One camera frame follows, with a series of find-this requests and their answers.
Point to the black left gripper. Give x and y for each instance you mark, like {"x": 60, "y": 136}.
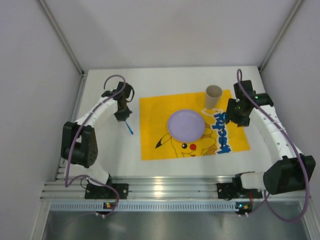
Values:
{"x": 122, "y": 114}

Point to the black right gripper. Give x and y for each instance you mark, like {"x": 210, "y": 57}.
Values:
{"x": 231, "y": 116}

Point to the blue plastic fork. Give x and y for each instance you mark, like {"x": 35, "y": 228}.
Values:
{"x": 129, "y": 128}

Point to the yellow Pikachu placemat cloth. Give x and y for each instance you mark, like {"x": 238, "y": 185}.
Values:
{"x": 158, "y": 144}

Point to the lilac plastic plate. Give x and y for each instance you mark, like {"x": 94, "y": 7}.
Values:
{"x": 186, "y": 125}

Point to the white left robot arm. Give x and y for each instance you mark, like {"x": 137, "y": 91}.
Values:
{"x": 79, "y": 145}

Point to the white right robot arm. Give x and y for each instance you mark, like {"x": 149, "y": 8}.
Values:
{"x": 285, "y": 174}

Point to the aluminium corner post left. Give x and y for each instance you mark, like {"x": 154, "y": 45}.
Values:
{"x": 60, "y": 35}

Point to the aluminium corner post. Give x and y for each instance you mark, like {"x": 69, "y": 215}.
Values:
{"x": 60, "y": 35}
{"x": 298, "y": 4}

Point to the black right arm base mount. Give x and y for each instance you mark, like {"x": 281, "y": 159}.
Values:
{"x": 227, "y": 191}

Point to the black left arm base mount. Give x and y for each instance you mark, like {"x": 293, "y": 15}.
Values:
{"x": 98, "y": 192}

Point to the perforated white cable duct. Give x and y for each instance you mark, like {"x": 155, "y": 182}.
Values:
{"x": 151, "y": 206}

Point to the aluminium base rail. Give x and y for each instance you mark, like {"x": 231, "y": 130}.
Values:
{"x": 145, "y": 188}

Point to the aluminium corner post right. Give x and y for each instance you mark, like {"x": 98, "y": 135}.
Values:
{"x": 298, "y": 4}

